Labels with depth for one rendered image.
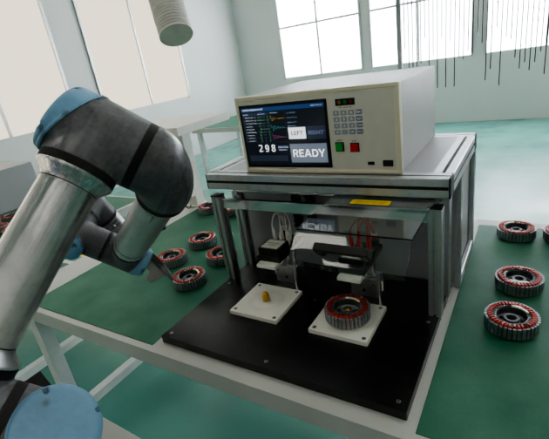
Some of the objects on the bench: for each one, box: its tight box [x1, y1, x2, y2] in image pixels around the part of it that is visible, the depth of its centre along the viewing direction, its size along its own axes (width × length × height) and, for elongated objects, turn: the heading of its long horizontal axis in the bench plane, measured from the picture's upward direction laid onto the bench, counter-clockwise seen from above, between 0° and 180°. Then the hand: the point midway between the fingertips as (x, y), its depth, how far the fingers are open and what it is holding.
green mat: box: [39, 209, 246, 345], centre depth 161 cm, size 94×61×1 cm, turn 169°
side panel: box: [451, 147, 477, 288], centre depth 117 cm, size 28×3×32 cm, turn 169°
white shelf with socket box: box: [152, 111, 230, 209], centre depth 193 cm, size 35×37×46 cm
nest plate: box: [308, 296, 387, 347], centre depth 102 cm, size 15×15×1 cm
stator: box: [495, 266, 545, 297], centre depth 108 cm, size 11×11×4 cm
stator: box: [172, 267, 207, 291], centre depth 136 cm, size 11×11×4 cm
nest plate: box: [230, 283, 302, 325], centre depth 115 cm, size 15×15×1 cm
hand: (161, 271), depth 121 cm, fingers open, 14 cm apart
